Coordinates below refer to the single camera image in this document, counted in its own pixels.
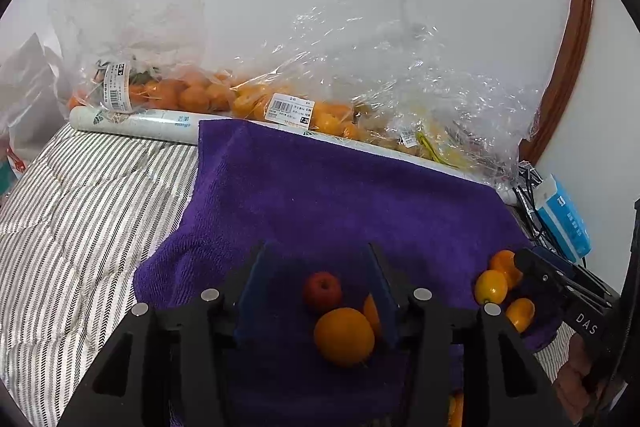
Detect small orange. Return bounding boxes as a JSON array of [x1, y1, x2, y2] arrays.
[[362, 293, 382, 338], [488, 250, 523, 290], [504, 298, 536, 334], [446, 389, 465, 427], [474, 270, 510, 306]]

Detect purple towel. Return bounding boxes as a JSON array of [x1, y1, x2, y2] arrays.
[[132, 119, 563, 427]]

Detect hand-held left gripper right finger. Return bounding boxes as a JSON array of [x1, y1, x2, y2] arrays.
[[367, 243, 573, 427]]

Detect blue tissue box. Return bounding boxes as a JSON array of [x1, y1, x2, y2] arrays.
[[535, 174, 593, 258]]

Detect clear bag of yellow fruit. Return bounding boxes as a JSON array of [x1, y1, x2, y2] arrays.
[[350, 0, 543, 190]]

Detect small red apple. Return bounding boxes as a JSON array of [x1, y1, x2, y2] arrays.
[[302, 272, 344, 314]]

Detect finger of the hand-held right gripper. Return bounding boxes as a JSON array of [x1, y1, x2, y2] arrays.
[[515, 249, 618, 310], [530, 247, 621, 297]]

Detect large orange with stem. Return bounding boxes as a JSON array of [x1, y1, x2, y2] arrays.
[[313, 307, 376, 368]]

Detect clear bag of tangerines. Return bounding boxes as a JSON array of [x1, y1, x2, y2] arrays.
[[47, 0, 236, 114]]

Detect white paper roll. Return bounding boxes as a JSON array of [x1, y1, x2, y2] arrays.
[[69, 106, 518, 206]]

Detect person's right hand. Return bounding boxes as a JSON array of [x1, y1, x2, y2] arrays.
[[552, 337, 606, 418]]

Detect clear bag of small oranges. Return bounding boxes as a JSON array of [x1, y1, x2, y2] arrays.
[[227, 0, 401, 142]]

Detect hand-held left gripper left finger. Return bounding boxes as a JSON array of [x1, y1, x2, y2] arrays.
[[57, 239, 281, 427]]

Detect white plastic bag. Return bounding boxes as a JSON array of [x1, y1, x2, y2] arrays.
[[0, 32, 68, 198]]

